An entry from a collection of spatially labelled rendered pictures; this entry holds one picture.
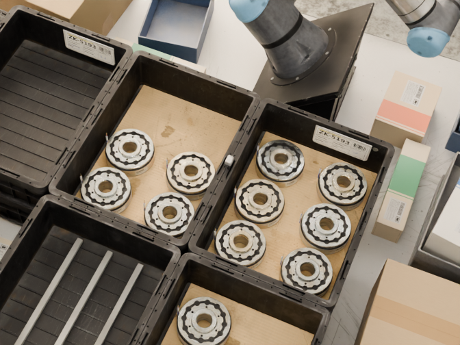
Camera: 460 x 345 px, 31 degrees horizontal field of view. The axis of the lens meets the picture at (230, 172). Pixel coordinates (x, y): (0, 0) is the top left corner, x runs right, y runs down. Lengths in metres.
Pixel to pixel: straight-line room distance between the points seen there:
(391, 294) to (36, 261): 0.70
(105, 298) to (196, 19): 0.86
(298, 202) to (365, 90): 0.47
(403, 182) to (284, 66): 0.38
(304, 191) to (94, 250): 0.46
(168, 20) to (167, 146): 0.49
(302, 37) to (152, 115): 0.38
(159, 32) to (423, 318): 1.00
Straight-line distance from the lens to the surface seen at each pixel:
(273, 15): 1.88
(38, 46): 2.02
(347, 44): 1.92
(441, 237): 1.73
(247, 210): 1.72
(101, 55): 1.92
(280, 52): 1.92
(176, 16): 2.23
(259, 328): 1.65
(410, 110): 2.03
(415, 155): 1.98
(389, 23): 3.26
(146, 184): 1.78
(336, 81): 1.84
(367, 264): 1.88
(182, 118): 1.87
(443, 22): 1.70
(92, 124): 1.77
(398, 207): 1.90
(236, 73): 2.12
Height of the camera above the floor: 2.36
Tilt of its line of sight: 58 degrees down
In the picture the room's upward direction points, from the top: 6 degrees clockwise
